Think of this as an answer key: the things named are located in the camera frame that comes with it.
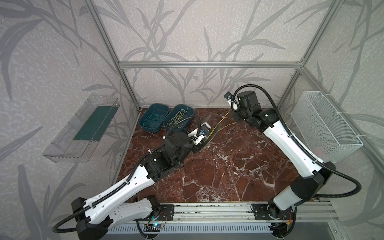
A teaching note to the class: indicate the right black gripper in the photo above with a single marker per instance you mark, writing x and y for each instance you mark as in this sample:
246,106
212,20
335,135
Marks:
236,112

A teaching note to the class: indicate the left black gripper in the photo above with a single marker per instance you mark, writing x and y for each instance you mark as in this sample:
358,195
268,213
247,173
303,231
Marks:
197,144

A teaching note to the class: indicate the grey perforated cable spool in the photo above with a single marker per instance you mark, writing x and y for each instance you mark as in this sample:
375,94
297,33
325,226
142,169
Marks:
212,134

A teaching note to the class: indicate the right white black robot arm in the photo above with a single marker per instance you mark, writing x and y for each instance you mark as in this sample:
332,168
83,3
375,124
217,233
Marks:
253,104

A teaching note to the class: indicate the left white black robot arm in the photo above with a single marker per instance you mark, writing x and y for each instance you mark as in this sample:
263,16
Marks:
92,218

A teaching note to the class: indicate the right teal plastic bin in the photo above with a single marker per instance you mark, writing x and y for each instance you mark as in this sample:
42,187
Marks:
178,113

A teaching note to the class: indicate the teal plastic bin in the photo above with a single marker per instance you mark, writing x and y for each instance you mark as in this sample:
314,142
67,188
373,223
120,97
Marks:
178,113
152,119

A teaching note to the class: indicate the left teal plastic bin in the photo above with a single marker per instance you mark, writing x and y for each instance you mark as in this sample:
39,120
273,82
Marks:
152,119

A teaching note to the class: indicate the pink object in basket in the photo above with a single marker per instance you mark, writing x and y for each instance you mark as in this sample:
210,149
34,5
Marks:
320,152

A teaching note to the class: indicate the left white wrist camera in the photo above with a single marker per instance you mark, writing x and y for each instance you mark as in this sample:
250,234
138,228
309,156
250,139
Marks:
204,132

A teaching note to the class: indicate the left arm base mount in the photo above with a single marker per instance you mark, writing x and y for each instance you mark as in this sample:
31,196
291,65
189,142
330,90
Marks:
164,213

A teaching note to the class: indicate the white wire mesh basket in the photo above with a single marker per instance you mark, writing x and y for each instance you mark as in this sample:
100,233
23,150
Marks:
322,125

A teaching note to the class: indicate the aluminium frame rail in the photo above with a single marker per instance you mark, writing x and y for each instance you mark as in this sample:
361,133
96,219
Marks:
342,36

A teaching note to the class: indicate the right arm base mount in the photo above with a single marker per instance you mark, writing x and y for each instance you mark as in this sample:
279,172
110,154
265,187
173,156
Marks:
264,211

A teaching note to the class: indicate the clear acrylic wall shelf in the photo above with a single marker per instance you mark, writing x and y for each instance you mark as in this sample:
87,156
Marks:
80,137

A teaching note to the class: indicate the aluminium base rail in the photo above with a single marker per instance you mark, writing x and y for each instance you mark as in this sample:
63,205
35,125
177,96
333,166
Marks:
240,212

